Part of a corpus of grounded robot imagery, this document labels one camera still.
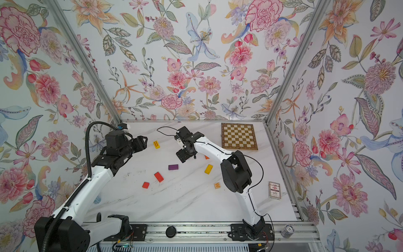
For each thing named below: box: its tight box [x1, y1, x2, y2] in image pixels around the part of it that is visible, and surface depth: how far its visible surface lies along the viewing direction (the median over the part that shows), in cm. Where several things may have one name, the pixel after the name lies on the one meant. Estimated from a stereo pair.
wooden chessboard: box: [220, 122, 259, 152], surface depth 113 cm
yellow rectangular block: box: [204, 163, 214, 175], surface depth 97 cm
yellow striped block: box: [153, 140, 161, 150], surface depth 109 cm
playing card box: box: [268, 181, 282, 199], surface depth 88 cm
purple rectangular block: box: [168, 164, 179, 171], surface depth 97 cm
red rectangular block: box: [153, 171, 165, 183], surface depth 95 cm
